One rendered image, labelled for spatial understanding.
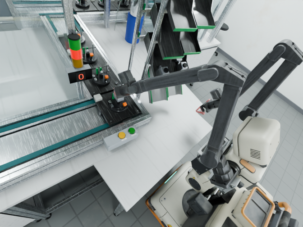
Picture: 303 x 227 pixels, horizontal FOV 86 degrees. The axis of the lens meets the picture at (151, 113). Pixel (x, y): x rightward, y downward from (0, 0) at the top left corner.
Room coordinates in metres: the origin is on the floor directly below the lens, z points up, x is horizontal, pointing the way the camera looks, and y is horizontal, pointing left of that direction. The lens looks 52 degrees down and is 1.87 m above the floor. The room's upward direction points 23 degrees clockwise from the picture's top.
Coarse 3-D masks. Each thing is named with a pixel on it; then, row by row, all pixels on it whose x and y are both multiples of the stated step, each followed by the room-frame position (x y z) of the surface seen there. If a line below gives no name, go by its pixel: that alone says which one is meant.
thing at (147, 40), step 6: (150, 36) 0.97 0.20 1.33; (144, 42) 0.94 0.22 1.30; (150, 42) 0.89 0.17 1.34; (156, 48) 0.96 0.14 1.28; (156, 54) 0.93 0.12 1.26; (156, 60) 0.89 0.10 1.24; (162, 60) 0.92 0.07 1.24; (168, 60) 0.93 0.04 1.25; (156, 66) 0.86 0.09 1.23; (162, 66) 0.89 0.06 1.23; (168, 66) 0.91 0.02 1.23; (156, 72) 0.83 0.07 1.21
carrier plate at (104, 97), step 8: (104, 96) 0.67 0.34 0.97; (128, 96) 0.75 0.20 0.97; (104, 104) 0.61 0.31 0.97; (136, 104) 0.71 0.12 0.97; (104, 112) 0.55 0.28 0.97; (112, 112) 0.58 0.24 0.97; (128, 112) 0.63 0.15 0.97; (136, 112) 0.65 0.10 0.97; (112, 120) 0.52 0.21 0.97; (120, 120) 0.55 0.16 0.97
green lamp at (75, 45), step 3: (69, 39) 0.55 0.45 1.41; (69, 42) 0.55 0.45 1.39; (72, 42) 0.55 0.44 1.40; (75, 42) 0.55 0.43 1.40; (78, 42) 0.56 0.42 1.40; (69, 45) 0.55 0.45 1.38; (72, 45) 0.55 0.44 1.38; (75, 45) 0.55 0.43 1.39; (78, 45) 0.56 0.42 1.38; (72, 48) 0.55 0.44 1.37; (75, 48) 0.55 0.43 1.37; (78, 48) 0.56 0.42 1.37
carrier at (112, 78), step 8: (96, 72) 0.81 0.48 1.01; (104, 72) 0.86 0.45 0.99; (112, 72) 0.92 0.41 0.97; (88, 80) 0.75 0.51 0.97; (96, 80) 0.75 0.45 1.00; (112, 80) 0.84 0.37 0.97; (88, 88) 0.68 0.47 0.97; (96, 88) 0.71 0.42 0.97; (104, 88) 0.73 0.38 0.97; (112, 88) 0.76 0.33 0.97
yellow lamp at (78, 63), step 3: (72, 60) 0.55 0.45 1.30; (75, 60) 0.55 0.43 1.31; (78, 60) 0.55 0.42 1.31; (81, 60) 0.57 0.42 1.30; (72, 63) 0.55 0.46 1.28; (75, 63) 0.55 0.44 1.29; (78, 63) 0.55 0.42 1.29; (81, 63) 0.57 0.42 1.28; (75, 66) 0.55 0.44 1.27; (78, 66) 0.55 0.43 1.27; (81, 66) 0.56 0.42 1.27
